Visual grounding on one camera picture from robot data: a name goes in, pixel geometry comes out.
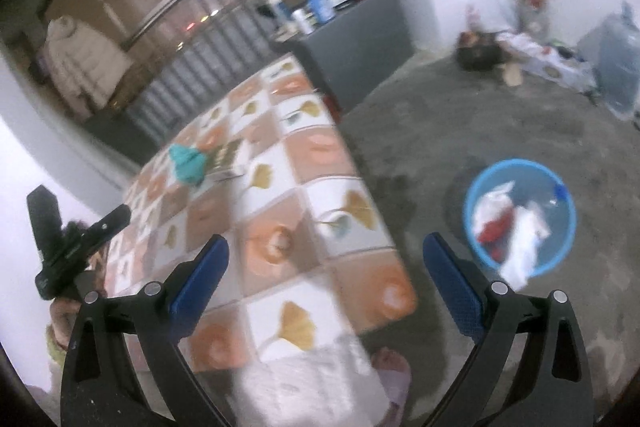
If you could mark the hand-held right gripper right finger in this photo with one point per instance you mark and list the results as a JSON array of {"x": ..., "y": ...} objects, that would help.
[{"x": 452, "y": 282}]

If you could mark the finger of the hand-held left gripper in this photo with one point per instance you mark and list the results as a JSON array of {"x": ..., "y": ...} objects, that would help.
[{"x": 115, "y": 217}]

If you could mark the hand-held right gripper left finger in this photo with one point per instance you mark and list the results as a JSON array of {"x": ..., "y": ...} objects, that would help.
[{"x": 200, "y": 287}]

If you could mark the red snack packet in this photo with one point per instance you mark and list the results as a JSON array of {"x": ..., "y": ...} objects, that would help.
[{"x": 492, "y": 234}]

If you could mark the white and red clothes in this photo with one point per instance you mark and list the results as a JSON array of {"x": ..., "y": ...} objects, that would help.
[{"x": 525, "y": 247}]

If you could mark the small white plastic bag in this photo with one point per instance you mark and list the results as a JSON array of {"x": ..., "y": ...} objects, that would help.
[{"x": 492, "y": 207}]

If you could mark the blue plastic basin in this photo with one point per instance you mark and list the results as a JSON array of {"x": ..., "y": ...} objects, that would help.
[{"x": 500, "y": 177}]

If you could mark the teal cloth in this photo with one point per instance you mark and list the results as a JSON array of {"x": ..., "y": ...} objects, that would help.
[{"x": 187, "y": 164}]

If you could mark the person's foot in pink slipper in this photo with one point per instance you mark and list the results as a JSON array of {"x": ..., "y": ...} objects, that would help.
[{"x": 392, "y": 372}]

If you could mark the person's white fuzzy pants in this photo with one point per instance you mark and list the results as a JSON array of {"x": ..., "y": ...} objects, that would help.
[{"x": 310, "y": 387}]

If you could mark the white puffy jacket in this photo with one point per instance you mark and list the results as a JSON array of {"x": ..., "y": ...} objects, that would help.
[{"x": 85, "y": 57}]

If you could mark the grey ribbed railing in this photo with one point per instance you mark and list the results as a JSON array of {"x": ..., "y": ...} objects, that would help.
[{"x": 200, "y": 67}]

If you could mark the black bag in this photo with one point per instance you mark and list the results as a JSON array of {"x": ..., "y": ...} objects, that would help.
[{"x": 480, "y": 54}]

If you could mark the floral patterned cloth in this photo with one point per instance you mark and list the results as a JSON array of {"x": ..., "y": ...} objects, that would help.
[{"x": 550, "y": 67}]

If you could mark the grey cabinet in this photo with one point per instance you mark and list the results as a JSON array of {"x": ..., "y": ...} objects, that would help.
[{"x": 350, "y": 47}]

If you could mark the white can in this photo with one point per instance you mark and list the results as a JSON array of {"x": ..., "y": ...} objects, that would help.
[{"x": 302, "y": 22}]

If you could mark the white plastic bag with red print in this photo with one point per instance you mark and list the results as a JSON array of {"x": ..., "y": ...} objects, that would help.
[{"x": 492, "y": 7}]

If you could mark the pale blue plastic bag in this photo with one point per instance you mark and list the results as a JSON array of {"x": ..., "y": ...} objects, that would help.
[{"x": 617, "y": 57}]

